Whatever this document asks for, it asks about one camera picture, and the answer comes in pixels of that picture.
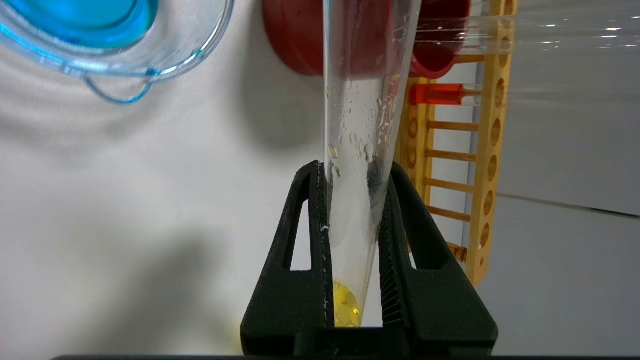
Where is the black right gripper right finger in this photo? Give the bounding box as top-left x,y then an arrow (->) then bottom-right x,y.
377,161 -> 499,356

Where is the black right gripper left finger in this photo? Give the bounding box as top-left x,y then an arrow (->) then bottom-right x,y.
240,160 -> 335,356

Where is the test tube with yellow pigment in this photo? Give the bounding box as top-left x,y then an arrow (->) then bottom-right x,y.
322,0 -> 423,329

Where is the wooden test tube rack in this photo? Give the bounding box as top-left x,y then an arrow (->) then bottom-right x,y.
395,0 -> 518,289

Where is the test tube with red pigment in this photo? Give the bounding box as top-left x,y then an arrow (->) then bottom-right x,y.
409,82 -> 640,109

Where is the empty clear test tube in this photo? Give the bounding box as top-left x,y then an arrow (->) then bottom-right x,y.
450,12 -> 640,38

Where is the red plastic cup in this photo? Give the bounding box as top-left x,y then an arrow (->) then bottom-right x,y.
263,0 -> 471,80

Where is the clear glass dish with spout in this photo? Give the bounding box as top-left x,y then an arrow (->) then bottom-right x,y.
0,0 -> 236,106

